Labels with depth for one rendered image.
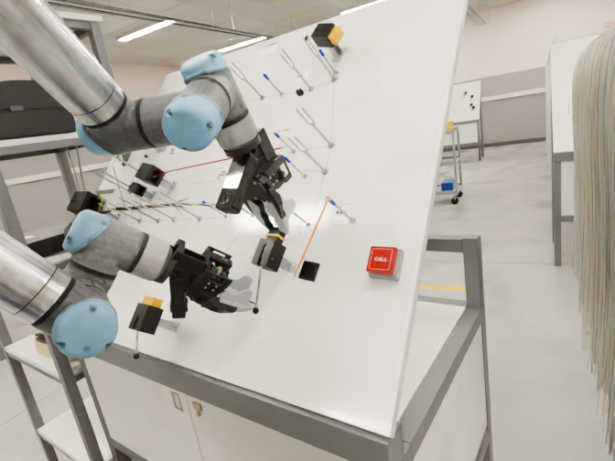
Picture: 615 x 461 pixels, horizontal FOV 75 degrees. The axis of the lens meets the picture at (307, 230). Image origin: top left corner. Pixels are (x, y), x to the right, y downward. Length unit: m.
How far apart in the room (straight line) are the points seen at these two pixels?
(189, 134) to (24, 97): 1.15
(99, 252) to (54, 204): 8.32
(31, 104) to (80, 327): 1.21
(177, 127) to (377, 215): 0.42
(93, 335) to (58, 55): 0.34
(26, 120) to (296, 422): 1.32
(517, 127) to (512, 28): 2.33
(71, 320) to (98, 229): 0.18
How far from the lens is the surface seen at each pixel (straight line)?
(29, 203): 8.84
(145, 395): 1.34
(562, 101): 3.74
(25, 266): 0.60
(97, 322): 0.59
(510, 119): 11.78
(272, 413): 0.85
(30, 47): 0.58
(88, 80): 0.62
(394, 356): 0.72
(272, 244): 0.81
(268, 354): 0.85
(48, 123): 1.71
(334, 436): 0.77
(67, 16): 1.75
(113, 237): 0.72
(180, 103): 0.60
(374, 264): 0.74
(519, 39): 11.81
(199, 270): 0.75
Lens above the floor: 1.36
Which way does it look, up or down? 15 degrees down
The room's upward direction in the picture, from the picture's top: 10 degrees counter-clockwise
